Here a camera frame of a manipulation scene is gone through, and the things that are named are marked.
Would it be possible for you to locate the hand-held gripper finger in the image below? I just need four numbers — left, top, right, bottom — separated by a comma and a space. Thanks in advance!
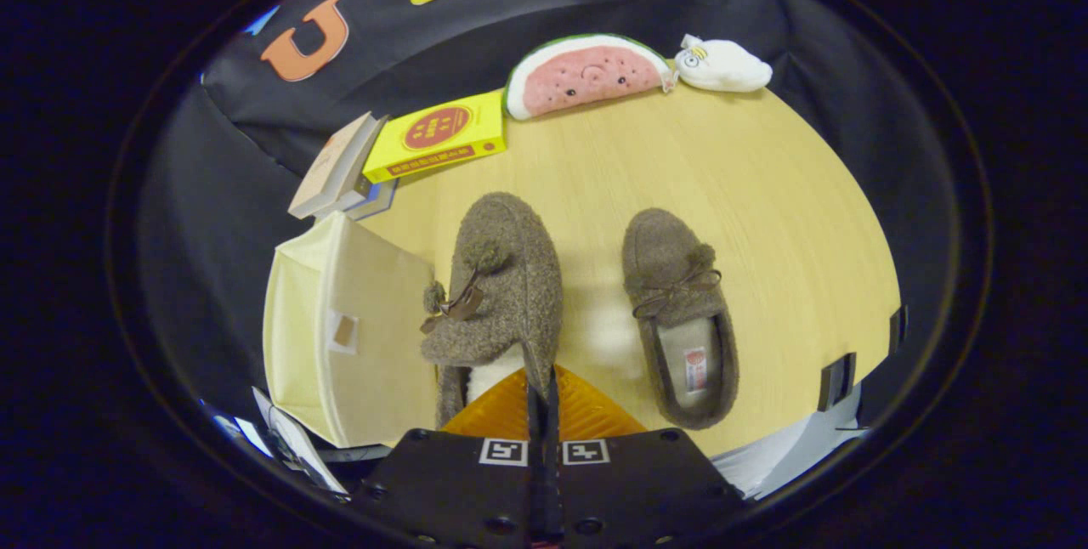
544, 365, 749, 548
353, 366, 545, 548

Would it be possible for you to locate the yellow book with red circle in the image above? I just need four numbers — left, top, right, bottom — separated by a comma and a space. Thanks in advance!
363, 89, 508, 184

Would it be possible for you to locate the blue printed board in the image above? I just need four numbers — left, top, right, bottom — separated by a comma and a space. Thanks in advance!
212, 388, 349, 496

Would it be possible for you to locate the watermelon slice plush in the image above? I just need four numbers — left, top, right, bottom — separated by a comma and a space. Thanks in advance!
503, 33, 677, 122

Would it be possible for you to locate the blue cover book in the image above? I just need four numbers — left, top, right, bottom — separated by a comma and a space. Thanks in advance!
344, 178, 399, 222

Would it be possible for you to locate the cream fabric storage box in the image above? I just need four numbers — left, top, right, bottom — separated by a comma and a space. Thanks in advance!
262, 211, 443, 450

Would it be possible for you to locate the brown fuzzy shoe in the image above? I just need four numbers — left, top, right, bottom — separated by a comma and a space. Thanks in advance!
419, 192, 564, 431
621, 207, 740, 431

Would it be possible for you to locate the white plush toy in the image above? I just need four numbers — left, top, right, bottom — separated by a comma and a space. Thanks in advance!
676, 34, 774, 93

